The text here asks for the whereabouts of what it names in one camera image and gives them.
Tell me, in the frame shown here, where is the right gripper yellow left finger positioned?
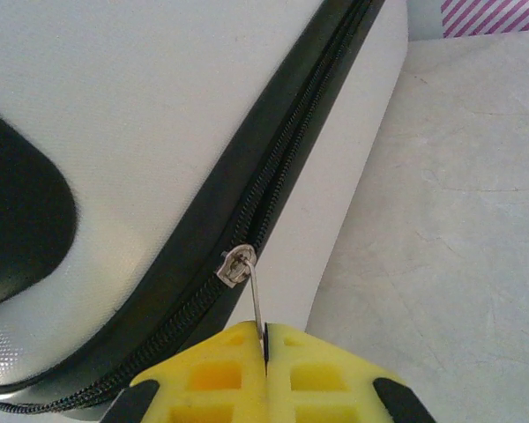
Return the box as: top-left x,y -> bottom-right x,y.
100,320 -> 266,423

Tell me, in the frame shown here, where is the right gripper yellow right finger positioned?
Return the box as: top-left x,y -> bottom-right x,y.
262,323 -> 438,423

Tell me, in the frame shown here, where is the silver zipper pull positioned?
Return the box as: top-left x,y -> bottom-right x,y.
214,242 -> 269,344

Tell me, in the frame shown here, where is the white hard-shell suitcase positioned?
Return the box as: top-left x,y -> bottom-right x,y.
0,0 -> 412,423

